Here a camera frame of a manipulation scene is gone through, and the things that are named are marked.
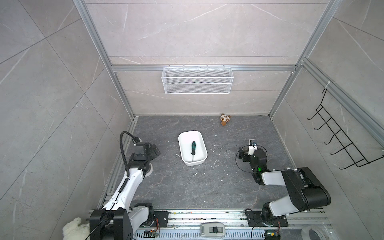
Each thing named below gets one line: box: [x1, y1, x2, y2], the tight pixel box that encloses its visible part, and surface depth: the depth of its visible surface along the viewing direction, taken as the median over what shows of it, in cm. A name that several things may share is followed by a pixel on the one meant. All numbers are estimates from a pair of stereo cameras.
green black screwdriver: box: [191, 141, 196, 162], surface depth 100 cm
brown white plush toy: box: [220, 113, 231, 126], surface depth 117 cm
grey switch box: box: [200, 221, 226, 238], surface depth 69 cm
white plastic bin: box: [178, 130, 208, 167], surface depth 101 cm
